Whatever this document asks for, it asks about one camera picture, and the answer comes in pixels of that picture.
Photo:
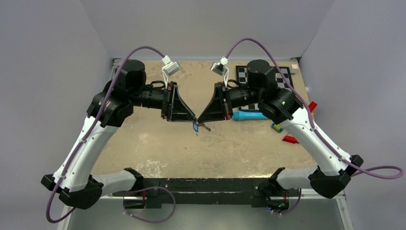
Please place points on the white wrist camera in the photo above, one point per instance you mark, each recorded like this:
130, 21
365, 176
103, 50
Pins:
170, 67
221, 69

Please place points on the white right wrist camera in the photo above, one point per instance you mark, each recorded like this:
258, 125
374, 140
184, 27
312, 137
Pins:
221, 69

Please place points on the red green toy block stack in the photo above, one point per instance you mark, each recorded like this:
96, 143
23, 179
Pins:
312, 106

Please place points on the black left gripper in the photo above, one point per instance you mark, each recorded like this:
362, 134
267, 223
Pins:
173, 108

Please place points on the light blue plastic cylinder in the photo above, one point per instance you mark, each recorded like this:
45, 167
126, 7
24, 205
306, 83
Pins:
242, 115

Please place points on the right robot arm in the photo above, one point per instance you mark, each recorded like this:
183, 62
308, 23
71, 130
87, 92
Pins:
335, 167

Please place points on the black white chessboard mat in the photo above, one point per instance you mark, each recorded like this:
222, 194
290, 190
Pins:
242, 78

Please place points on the aluminium frame rail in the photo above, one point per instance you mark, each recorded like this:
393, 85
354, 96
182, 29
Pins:
309, 211

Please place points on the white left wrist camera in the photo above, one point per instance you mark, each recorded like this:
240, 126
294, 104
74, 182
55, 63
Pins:
170, 67

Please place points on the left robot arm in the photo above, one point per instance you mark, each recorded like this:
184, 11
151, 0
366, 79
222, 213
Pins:
73, 181

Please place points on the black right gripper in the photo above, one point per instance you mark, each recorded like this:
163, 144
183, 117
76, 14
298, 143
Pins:
215, 111

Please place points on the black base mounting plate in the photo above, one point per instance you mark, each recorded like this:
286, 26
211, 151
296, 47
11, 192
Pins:
256, 192

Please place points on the red triangular block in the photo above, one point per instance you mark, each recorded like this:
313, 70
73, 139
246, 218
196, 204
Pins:
290, 139

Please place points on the blue plastic key tag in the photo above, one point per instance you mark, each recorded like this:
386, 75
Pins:
196, 128

